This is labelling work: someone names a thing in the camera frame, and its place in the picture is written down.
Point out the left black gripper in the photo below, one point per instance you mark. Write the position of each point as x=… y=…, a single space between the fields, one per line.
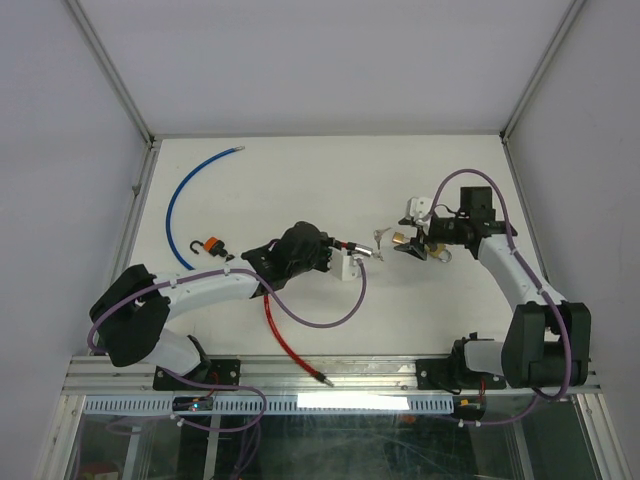
x=325 y=245

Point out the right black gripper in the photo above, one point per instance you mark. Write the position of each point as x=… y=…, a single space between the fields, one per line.
x=414 y=247

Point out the small padlock keys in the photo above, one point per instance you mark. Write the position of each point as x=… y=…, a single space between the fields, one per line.
x=378 y=235

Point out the red cable lock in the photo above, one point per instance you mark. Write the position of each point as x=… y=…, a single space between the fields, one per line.
x=309 y=369

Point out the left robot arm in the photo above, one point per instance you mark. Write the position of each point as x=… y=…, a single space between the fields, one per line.
x=131 y=317

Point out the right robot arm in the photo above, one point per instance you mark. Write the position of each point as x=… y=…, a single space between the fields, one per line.
x=548 y=340

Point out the orange black padlock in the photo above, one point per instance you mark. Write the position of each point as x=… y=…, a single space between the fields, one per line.
x=213 y=246

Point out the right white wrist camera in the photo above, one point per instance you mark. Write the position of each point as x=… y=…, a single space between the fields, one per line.
x=419 y=204

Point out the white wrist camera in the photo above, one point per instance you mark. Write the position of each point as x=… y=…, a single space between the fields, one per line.
x=345 y=265
x=419 y=204

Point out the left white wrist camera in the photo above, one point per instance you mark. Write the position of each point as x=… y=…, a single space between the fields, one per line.
x=345 y=265

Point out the aluminium mounting rail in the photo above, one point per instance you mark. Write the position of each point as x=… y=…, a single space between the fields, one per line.
x=270 y=373

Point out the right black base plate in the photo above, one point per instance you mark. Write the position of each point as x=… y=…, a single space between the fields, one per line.
x=452 y=376

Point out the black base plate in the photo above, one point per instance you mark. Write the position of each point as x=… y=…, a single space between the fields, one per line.
x=215 y=371
x=452 y=376

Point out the blue cable lock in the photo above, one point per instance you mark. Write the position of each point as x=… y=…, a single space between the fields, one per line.
x=189 y=193

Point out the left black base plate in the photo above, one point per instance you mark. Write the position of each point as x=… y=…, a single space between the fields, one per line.
x=215 y=371

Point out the white slotted cable duct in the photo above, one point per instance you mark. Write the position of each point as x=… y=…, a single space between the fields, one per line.
x=296 y=404

